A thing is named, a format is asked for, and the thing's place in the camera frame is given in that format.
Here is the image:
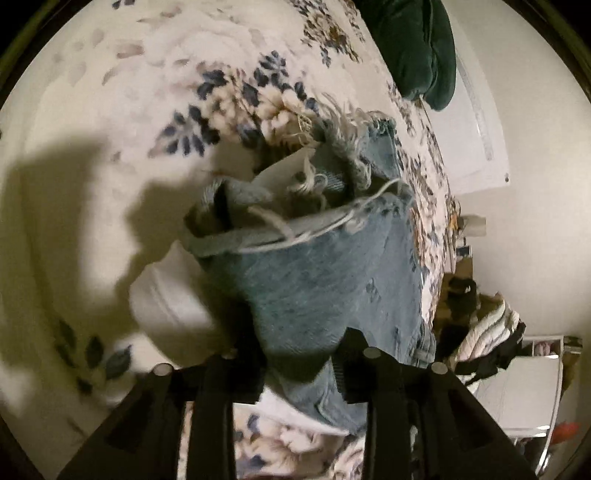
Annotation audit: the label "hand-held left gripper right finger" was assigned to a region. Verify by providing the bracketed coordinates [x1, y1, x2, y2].
[333, 327, 539, 480]

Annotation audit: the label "red object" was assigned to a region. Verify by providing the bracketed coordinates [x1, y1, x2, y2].
[550, 421, 580, 445]

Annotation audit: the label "white door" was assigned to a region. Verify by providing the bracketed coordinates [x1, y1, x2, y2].
[427, 48, 511, 197]

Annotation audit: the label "white cabinet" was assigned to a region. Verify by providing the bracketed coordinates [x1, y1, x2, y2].
[471, 335, 566, 439]

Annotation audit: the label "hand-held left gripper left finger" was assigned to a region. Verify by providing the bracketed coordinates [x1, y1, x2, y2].
[56, 333, 267, 480]

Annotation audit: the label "blue denim pants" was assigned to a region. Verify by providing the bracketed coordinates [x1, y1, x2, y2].
[128, 107, 437, 437]

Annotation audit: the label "pile of clothes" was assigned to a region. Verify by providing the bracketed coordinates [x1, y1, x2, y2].
[436, 274, 527, 386]

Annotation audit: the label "floral printed blanket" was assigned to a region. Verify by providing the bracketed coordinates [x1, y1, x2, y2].
[0, 0, 458, 480]

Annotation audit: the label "dark green pillow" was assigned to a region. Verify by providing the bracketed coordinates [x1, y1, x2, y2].
[355, 0, 458, 112]

